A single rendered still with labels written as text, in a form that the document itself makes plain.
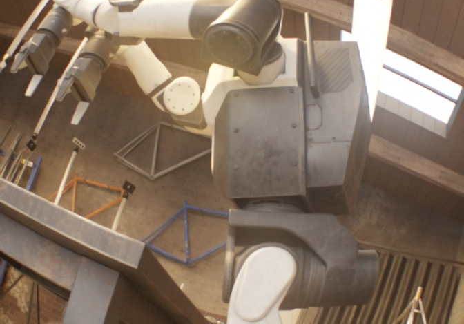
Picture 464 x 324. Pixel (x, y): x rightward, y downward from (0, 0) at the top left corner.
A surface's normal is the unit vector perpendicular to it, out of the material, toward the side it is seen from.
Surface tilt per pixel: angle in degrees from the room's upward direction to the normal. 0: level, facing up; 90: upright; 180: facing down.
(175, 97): 123
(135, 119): 90
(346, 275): 112
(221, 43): 165
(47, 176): 90
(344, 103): 94
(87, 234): 90
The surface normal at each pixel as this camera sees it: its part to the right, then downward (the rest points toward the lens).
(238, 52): -0.36, 0.70
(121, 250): -0.07, -0.45
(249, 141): -0.29, -0.25
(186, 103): 0.05, 0.18
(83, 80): 0.93, 0.20
